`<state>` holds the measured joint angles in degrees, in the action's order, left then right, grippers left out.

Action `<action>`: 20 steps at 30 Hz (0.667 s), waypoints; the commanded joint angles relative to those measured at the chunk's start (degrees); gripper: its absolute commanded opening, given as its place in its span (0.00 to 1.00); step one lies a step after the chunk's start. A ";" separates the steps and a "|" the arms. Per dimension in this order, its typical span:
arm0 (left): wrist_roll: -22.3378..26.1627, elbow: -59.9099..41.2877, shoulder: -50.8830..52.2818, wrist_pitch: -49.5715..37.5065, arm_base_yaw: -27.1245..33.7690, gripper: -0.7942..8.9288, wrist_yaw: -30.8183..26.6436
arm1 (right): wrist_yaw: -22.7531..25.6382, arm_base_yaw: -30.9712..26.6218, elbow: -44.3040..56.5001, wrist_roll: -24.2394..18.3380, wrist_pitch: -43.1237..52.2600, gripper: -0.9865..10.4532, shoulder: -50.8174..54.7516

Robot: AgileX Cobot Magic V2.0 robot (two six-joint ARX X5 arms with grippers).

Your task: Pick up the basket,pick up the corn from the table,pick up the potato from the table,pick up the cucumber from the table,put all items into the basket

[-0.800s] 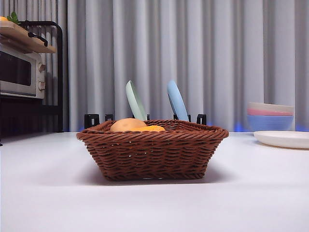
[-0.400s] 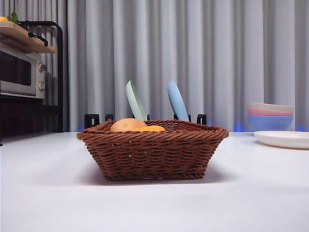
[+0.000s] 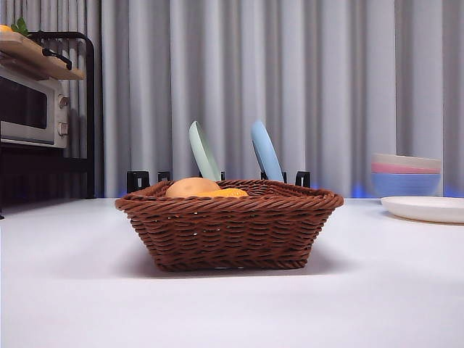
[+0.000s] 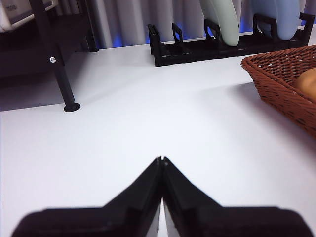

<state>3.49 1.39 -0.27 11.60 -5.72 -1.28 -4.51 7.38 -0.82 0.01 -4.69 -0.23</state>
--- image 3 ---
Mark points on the orange corn cob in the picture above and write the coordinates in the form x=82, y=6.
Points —
x=232, y=193

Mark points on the tan potato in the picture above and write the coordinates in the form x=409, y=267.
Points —
x=191, y=186

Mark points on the brown wicker basket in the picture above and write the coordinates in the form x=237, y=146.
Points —
x=228, y=232

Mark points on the pale green plate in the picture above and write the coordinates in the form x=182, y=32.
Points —
x=203, y=156

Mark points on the pale blue plate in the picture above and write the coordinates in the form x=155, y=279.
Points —
x=267, y=152

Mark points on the black dish rack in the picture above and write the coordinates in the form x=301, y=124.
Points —
x=136, y=179

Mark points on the grey curtain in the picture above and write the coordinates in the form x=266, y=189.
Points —
x=326, y=72

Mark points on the pink bowl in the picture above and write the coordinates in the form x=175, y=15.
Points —
x=398, y=169

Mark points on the blue bowl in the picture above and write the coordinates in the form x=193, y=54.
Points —
x=406, y=183

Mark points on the beige bowl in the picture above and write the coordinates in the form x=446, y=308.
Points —
x=406, y=159

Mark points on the white flat plate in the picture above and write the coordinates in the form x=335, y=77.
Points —
x=424, y=208

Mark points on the silver toaster oven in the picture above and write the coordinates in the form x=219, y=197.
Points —
x=21, y=105

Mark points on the green leaf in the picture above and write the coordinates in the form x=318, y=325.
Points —
x=20, y=26

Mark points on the orange fruit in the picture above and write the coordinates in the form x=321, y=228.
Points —
x=4, y=28

